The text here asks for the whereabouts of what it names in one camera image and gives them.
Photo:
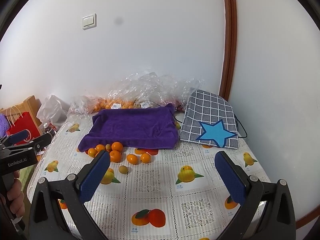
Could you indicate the crumpled clear plastic bag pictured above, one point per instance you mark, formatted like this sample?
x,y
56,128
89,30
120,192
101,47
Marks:
x,y
162,90

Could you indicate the yellow-green loquat fruit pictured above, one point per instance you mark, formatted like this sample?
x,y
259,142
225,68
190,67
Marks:
x,y
123,169

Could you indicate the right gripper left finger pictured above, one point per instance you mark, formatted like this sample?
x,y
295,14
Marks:
x,y
46,219

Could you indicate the grey checked star cushion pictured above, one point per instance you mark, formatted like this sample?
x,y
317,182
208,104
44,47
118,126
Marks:
x,y
209,120

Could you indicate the white plastic bag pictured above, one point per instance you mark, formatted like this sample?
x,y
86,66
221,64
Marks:
x,y
53,110

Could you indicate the brown wooden door frame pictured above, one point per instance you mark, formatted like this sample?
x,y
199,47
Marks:
x,y
231,34

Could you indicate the purple towel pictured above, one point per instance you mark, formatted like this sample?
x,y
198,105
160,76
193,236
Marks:
x,y
148,128

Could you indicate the red paper bag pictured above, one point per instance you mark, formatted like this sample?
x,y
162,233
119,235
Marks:
x,y
24,122

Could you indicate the person's left hand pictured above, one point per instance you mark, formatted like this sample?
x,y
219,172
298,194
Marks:
x,y
16,196

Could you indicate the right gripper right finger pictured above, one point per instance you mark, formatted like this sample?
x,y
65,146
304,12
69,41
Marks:
x,y
266,209

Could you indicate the large orange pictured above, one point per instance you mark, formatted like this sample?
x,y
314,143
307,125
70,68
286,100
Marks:
x,y
115,156

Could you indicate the clear bag of oranges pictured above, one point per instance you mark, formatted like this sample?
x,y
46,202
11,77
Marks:
x,y
115,99

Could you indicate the white wall switch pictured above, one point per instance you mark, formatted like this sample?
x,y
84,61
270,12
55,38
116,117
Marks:
x,y
89,21

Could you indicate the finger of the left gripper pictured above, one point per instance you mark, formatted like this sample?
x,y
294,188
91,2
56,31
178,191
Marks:
x,y
40,142
15,138

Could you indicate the small orange pair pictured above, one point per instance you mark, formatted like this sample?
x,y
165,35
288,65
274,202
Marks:
x,y
132,159

